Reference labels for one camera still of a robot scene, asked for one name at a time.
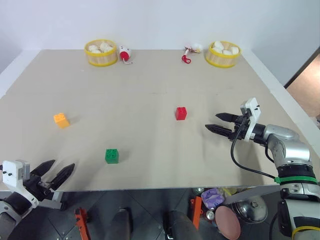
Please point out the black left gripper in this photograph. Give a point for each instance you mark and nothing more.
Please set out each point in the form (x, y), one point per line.
(41, 186)

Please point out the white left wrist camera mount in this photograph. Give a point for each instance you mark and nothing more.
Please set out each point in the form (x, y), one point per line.
(13, 175)

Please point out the yellow toy block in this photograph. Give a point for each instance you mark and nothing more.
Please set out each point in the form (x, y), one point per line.
(61, 121)

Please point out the brown wooden door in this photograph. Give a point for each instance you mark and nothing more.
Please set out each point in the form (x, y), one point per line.
(306, 82)

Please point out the orange clamp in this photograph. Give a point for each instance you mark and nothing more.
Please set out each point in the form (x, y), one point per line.
(196, 212)
(82, 222)

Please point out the yellow-rimmed bamboo steamer basket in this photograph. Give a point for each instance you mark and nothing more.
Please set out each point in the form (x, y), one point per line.
(221, 60)
(101, 58)

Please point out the green zip tie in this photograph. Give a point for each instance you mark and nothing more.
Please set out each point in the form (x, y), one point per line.
(295, 179)

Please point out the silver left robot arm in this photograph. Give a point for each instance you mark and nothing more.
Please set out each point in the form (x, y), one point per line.
(10, 215)

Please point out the dark rounded shape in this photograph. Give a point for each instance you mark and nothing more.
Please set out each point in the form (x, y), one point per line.
(121, 225)
(182, 227)

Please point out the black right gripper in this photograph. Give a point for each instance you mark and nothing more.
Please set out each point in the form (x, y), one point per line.
(240, 130)

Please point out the white steamed bun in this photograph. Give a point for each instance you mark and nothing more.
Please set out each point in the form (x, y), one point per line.
(106, 46)
(227, 52)
(217, 46)
(235, 50)
(93, 48)

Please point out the green toy block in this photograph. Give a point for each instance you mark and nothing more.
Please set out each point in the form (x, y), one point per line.
(112, 156)

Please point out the small drink can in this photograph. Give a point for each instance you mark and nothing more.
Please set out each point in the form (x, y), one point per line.
(210, 215)

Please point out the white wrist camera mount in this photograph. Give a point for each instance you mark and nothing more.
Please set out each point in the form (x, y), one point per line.
(13, 175)
(253, 112)

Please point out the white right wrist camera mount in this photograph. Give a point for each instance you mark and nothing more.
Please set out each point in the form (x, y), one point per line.
(253, 112)

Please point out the red toy block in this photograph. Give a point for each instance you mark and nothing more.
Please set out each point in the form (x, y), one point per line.
(181, 114)

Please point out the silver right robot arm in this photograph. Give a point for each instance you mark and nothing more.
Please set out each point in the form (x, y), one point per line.
(290, 145)

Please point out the red and white toy bottle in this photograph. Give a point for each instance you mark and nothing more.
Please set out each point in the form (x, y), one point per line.
(124, 53)

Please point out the pink round disc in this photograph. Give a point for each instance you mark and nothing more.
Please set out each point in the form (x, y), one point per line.
(227, 222)

